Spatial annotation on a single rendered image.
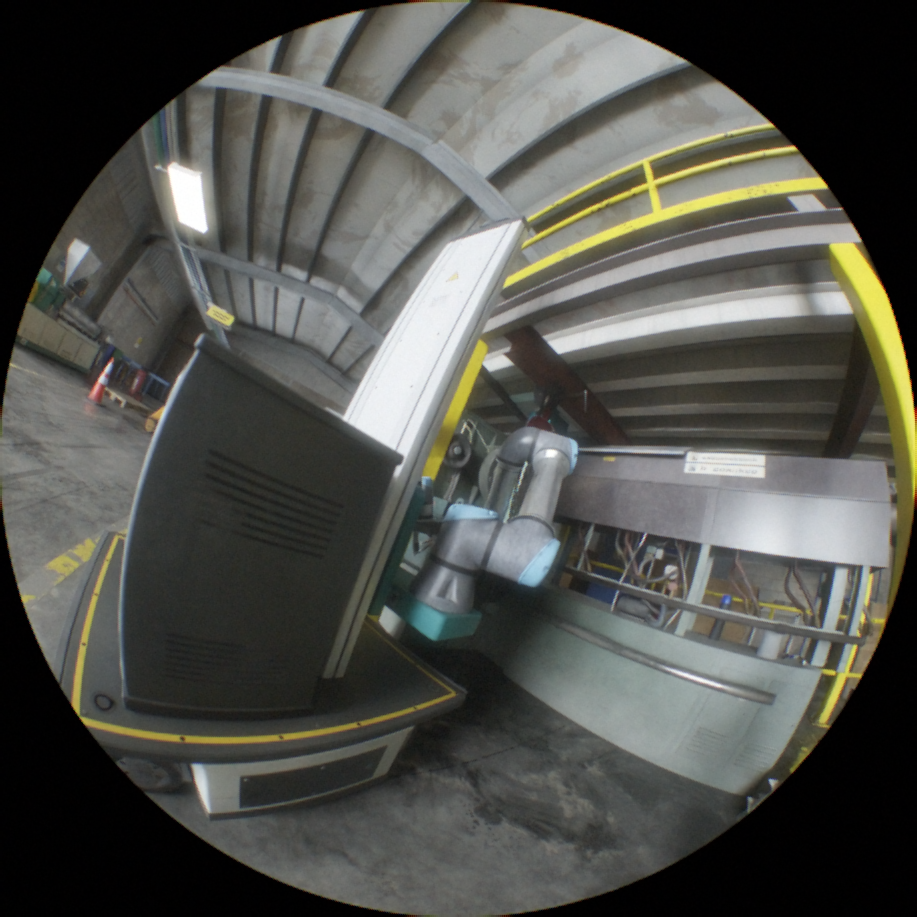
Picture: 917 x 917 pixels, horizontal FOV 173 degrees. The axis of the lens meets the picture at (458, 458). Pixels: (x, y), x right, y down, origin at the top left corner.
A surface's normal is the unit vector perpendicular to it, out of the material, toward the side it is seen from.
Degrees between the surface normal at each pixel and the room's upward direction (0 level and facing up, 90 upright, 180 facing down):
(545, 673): 90
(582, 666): 90
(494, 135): 171
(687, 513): 90
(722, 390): 90
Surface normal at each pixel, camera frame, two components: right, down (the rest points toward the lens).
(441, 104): -0.25, 0.96
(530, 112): -0.47, 0.84
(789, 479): -0.65, -0.59
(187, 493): 0.75, 0.16
